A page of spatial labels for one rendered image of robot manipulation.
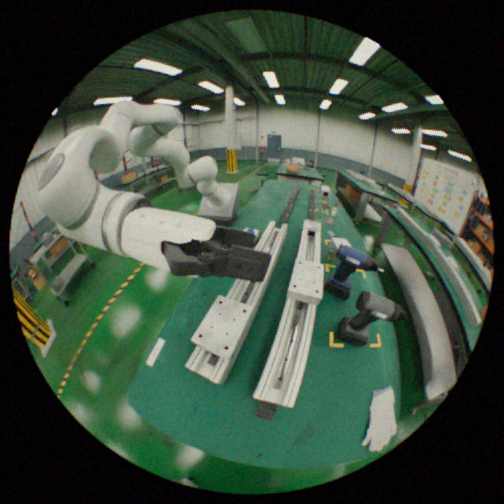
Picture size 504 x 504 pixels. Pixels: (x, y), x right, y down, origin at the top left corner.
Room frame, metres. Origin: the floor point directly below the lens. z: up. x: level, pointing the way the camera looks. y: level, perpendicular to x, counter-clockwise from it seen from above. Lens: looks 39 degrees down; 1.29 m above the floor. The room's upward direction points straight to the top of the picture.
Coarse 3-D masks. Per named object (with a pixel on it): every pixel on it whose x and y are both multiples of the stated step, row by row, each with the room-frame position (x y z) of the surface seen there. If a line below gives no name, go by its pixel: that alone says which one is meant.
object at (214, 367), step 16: (272, 224) 0.76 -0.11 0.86; (272, 240) 0.64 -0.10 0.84; (272, 256) 0.49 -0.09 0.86; (272, 272) 0.47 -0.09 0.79; (240, 288) 0.33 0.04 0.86; (256, 288) 0.32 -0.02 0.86; (256, 304) 0.27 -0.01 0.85; (208, 352) 0.11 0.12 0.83; (192, 368) 0.05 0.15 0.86; (208, 368) 0.06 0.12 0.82; (224, 368) 0.06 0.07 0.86
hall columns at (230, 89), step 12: (228, 96) 7.20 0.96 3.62; (228, 108) 7.20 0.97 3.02; (228, 120) 7.21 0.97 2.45; (420, 120) 5.02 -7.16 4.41; (228, 132) 7.21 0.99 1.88; (420, 132) 5.00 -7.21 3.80; (228, 144) 7.21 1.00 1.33; (420, 144) 4.98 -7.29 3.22; (228, 156) 7.20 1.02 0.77; (228, 168) 7.20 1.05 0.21; (408, 180) 5.25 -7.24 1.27; (408, 192) 4.99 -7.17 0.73; (24, 312) -0.31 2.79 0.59; (24, 324) -0.46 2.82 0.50; (36, 324) -0.32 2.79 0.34; (36, 336) -0.48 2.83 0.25; (48, 336) -0.34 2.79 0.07
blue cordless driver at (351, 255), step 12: (336, 252) 0.39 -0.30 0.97; (348, 252) 0.36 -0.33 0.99; (360, 252) 0.35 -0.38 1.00; (348, 264) 0.35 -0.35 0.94; (360, 264) 0.32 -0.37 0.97; (372, 264) 0.30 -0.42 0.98; (336, 276) 0.37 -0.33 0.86; (348, 276) 0.34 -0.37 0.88; (324, 288) 0.36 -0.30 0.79; (336, 288) 0.34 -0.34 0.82; (348, 288) 0.32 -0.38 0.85
